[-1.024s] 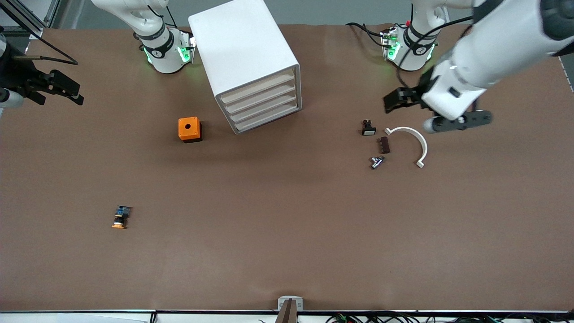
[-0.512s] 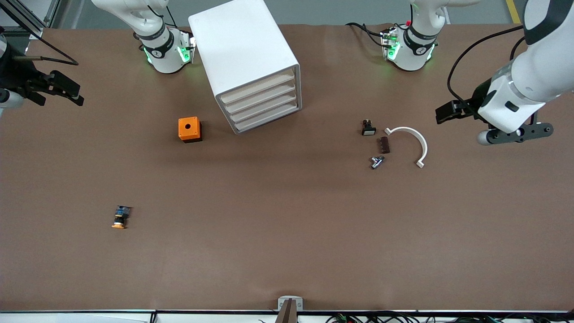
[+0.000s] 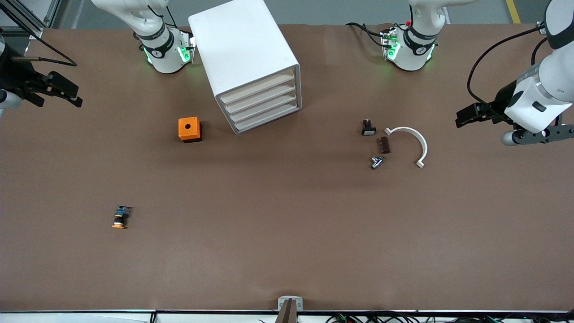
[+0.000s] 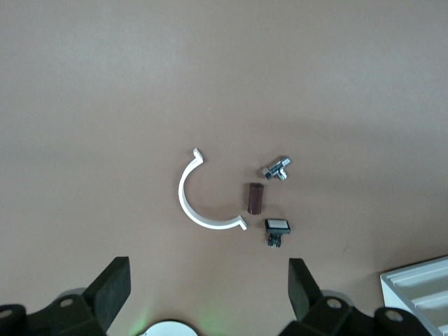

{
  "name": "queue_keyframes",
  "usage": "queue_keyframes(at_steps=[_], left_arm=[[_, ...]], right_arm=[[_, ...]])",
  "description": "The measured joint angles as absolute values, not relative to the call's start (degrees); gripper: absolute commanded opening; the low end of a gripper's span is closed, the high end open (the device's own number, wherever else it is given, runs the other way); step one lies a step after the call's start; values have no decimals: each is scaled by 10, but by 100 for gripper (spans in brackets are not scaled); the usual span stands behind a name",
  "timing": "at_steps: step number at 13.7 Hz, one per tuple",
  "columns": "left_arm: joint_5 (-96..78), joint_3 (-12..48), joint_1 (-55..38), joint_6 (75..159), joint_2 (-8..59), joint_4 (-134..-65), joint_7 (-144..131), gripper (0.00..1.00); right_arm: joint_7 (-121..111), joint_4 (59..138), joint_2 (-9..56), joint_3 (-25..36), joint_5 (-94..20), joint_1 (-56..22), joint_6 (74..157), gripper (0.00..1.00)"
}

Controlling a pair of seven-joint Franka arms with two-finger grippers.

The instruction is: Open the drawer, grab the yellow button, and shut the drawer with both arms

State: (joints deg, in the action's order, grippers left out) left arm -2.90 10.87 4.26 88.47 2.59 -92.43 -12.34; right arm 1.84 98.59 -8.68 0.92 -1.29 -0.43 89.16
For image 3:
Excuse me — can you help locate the white curved plastic bracket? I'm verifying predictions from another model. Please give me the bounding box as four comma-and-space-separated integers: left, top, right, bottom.
384, 127, 428, 169

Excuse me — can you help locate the white drawer cabinet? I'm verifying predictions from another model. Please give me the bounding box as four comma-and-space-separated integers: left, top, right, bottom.
188, 0, 303, 135

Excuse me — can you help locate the metal connector bracket green light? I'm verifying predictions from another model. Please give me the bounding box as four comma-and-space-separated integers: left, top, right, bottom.
380, 27, 401, 61
178, 28, 197, 64

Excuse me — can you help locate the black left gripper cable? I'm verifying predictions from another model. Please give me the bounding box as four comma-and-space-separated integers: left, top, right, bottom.
467, 25, 552, 113

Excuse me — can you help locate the black arm base cable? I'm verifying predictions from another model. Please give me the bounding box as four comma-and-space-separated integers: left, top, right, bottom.
345, 22, 387, 48

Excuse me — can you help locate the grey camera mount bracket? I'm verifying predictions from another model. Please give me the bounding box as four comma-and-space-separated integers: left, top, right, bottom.
276, 296, 304, 323

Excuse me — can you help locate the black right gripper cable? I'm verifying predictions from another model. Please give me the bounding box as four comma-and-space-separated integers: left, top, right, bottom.
0, 7, 78, 68

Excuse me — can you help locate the black cable bundle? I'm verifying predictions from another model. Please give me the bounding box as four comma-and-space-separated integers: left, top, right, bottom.
325, 313, 574, 323

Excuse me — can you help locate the orange black button box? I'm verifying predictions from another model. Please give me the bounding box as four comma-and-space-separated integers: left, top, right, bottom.
178, 117, 203, 144

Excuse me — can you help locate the aluminium frame post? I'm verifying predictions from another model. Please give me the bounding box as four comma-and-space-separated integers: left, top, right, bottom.
0, 0, 61, 40

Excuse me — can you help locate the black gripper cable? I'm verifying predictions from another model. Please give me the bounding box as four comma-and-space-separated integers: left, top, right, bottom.
467, 25, 552, 113
0, 7, 78, 68

